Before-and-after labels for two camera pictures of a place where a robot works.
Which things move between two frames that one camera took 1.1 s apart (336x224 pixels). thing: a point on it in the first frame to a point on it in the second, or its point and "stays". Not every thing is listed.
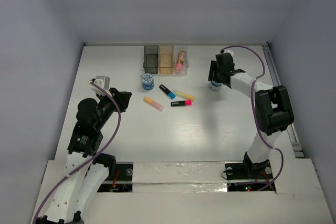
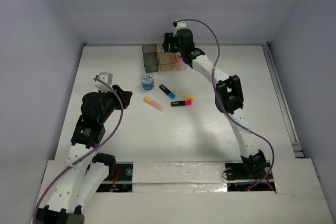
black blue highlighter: [171, 95] stays
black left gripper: [118, 99] stays
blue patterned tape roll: [147, 81] stays
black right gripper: [212, 75] to [169, 38]
